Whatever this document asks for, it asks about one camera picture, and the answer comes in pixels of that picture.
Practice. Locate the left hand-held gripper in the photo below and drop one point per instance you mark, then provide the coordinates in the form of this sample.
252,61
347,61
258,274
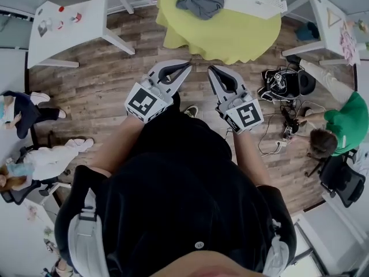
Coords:
141,102

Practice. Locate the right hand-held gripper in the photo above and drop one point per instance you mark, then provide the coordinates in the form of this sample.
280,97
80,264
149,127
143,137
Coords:
245,114

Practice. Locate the person's left forearm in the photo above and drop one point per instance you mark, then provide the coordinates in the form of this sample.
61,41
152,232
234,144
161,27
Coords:
121,143

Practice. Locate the person's right forearm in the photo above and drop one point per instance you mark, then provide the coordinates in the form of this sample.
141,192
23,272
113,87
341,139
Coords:
250,157

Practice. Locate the person's shoe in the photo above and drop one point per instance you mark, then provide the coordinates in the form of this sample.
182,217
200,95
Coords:
191,111

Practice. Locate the yellow-green tablecloth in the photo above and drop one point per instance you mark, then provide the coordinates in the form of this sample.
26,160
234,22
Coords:
219,36

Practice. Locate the black headset gear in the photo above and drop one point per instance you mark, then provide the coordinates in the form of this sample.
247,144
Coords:
282,82

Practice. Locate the spare hand-held gripper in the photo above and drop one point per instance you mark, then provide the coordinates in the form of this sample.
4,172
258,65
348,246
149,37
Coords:
290,127

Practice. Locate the white power strip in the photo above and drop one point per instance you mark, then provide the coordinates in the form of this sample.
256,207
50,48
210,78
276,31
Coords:
281,143

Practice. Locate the blue bag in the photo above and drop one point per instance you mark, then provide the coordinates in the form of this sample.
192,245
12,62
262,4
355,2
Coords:
308,32

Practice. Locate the white table with cups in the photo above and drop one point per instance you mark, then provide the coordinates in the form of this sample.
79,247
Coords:
86,30

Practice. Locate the white table with hanger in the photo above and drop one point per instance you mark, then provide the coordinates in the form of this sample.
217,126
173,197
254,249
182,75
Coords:
325,36

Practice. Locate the person's black clothing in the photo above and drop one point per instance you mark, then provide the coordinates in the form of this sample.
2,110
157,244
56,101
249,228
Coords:
178,189

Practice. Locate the small red and white cup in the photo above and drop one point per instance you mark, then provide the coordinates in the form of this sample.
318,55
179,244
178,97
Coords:
60,24

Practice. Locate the pink cloth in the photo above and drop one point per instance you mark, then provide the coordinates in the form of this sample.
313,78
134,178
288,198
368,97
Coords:
348,45

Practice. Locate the black office chair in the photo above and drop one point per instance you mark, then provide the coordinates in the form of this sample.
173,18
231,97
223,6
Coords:
20,193
343,180

